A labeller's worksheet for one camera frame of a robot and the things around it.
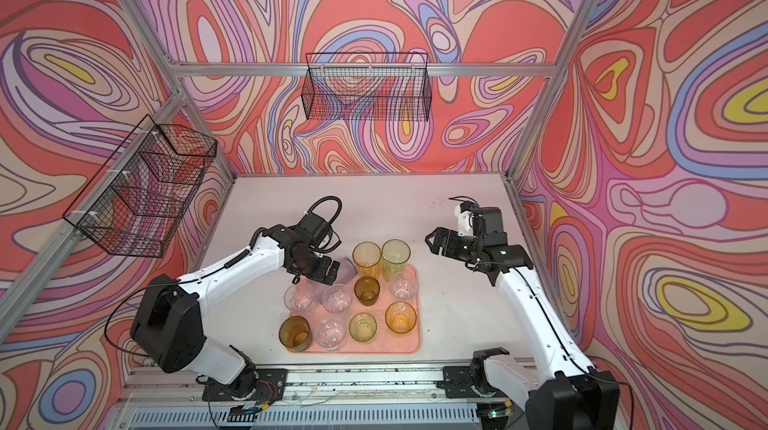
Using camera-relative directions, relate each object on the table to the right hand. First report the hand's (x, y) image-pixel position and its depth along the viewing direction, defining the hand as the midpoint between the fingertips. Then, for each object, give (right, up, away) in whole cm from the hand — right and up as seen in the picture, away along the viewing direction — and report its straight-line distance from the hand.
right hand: (441, 248), depth 79 cm
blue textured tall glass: (-27, -8, +9) cm, 30 cm away
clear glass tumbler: (-29, -15, +5) cm, 33 cm away
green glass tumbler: (-22, -22, +2) cm, 31 cm away
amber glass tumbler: (-11, -20, +4) cm, 24 cm away
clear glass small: (-9, -11, +6) cm, 16 cm away
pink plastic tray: (-15, -26, +1) cm, 30 cm away
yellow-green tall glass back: (-12, -2, +3) cm, 13 cm away
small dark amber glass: (-21, -14, +8) cm, 26 cm away
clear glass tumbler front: (-30, -23, +2) cm, 38 cm away
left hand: (-32, -8, +6) cm, 34 cm away
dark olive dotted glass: (-40, -23, 0) cm, 46 cm away
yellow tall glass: (-21, -3, +5) cm, 21 cm away
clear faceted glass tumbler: (-41, -16, +9) cm, 45 cm away
